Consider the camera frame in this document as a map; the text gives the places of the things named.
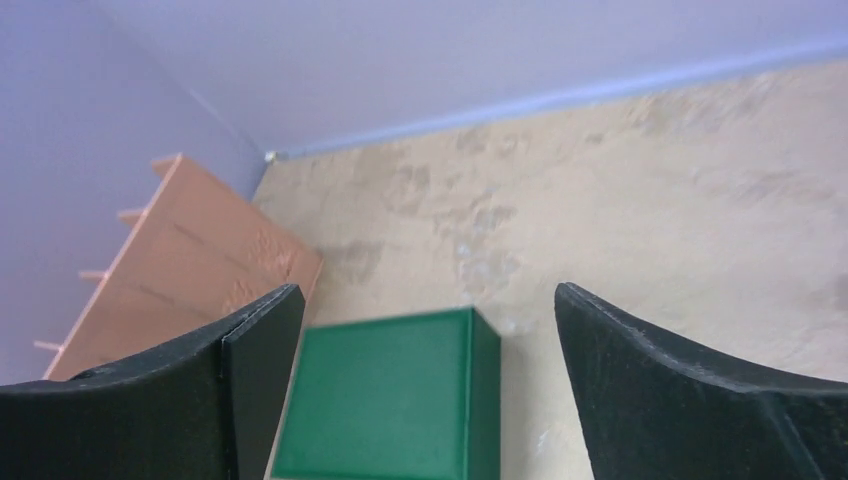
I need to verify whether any orange plastic tiered organizer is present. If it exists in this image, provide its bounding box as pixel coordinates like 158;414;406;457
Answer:
35;154;323;381

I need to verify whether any green jewelry box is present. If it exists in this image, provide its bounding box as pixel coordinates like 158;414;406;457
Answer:
270;307;502;479

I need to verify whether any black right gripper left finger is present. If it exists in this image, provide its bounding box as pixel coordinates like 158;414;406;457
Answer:
1;284;305;479

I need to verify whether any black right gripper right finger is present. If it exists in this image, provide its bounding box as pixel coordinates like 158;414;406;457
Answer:
555;283;847;479

